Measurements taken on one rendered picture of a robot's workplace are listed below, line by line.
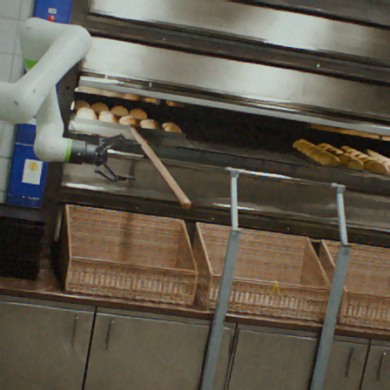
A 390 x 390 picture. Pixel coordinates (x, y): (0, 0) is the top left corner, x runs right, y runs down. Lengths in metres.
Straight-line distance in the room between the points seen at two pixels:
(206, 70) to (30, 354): 1.50
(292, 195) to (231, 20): 0.87
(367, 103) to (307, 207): 0.56
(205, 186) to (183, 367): 0.89
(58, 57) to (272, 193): 1.57
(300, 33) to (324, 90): 0.29
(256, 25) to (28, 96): 1.56
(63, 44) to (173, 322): 1.31
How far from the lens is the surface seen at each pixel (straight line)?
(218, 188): 4.85
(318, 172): 4.95
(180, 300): 4.43
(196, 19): 4.74
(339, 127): 4.80
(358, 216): 5.04
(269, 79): 4.84
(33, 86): 3.58
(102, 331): 4.38
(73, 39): 3.80
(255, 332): 4.48
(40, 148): 4.04
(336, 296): 4.46
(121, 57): 4.72
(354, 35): 4.94
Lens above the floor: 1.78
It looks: 10 degrees down
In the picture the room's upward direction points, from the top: 10 degrees clockwise
